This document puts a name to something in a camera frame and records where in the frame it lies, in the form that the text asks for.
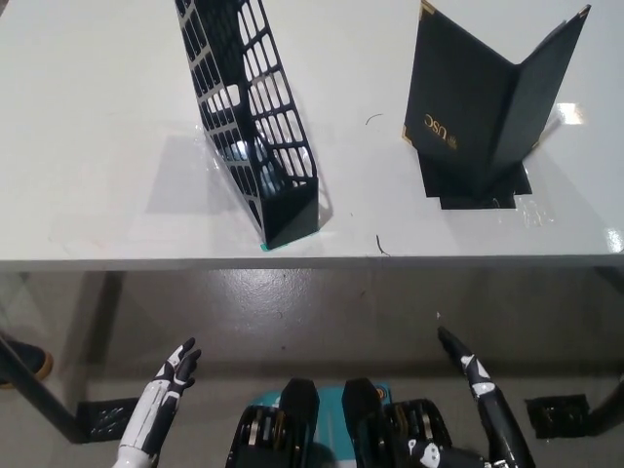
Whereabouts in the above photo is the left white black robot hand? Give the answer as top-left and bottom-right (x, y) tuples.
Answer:
(119, 336), (203, 457)

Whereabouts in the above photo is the black slanted table leg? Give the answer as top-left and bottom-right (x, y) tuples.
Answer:
(587, 370), (624, 438)
(0, 331), (94, 445)

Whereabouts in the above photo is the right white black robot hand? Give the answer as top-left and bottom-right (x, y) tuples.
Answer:
(407, 325), (536, 468)

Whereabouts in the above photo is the dark green USC notebook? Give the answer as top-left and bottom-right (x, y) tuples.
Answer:
(402, 0), (593, 194)

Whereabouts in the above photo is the black tape patch on table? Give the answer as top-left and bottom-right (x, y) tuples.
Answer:
(416, 148), (533, 211)

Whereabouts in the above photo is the dark shoe with tan sole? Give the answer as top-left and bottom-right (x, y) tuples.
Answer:
(0, 338), (54, 389)

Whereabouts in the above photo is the black mesh file shelf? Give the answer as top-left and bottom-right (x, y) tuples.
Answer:
(174, 0), (322, 249)

